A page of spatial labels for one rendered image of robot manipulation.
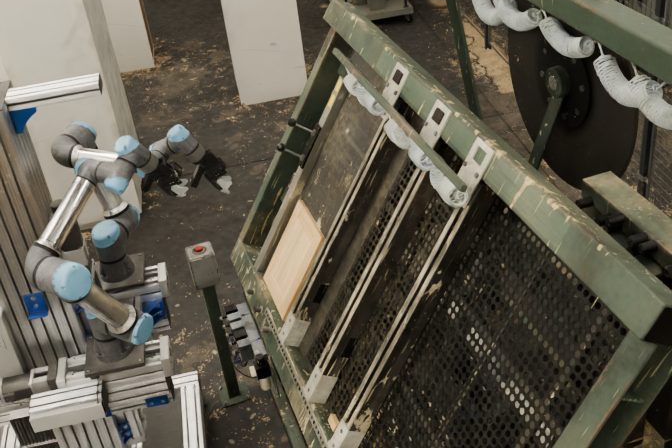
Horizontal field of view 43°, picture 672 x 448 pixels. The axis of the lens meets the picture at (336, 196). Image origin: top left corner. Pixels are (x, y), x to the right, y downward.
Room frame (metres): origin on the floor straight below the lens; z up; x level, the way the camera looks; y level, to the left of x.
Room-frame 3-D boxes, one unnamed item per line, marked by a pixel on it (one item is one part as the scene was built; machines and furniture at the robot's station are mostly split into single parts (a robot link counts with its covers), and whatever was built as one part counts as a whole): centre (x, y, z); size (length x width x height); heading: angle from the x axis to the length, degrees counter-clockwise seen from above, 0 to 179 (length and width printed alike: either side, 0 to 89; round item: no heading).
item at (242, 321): (2.81, 0.47, 0.69); 0.50 x 0.14 x 0.24; 15
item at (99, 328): (2.49, 0.90, 1.20); 0.13 x 0.12 x 0.14; 57
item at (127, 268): (2.98, 0.97, 1.09); 0.15 x 0.15 x 0.10
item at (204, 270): (3.22, 0.65, 0.84); 0.12 x 0.12 x 0.18; 15
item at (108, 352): (2.49, 0.91, 1.09); 0.15 x 0.15 x 0.10
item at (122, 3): (7.81, 1.86, 0.36); 0.58 x 0.45 x 0.72; 97
